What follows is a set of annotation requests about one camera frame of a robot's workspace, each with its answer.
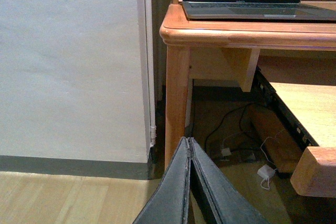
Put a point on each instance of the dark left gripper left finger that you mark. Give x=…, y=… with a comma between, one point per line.
x=170, y=201

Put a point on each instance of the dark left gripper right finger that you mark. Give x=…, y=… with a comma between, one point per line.
x=217, y=198

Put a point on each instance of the wooden keyboard drawer tray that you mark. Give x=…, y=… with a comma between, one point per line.
x=306, y=97

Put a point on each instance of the white power adapter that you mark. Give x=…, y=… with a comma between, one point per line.
x=266, y=172

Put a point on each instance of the white plug on floor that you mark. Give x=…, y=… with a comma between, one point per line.
x=226, y=152

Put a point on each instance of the wooden rolling stand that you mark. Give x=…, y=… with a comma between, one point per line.
x=281, y=150

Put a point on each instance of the wooden desk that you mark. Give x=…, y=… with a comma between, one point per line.
x=241, y=43

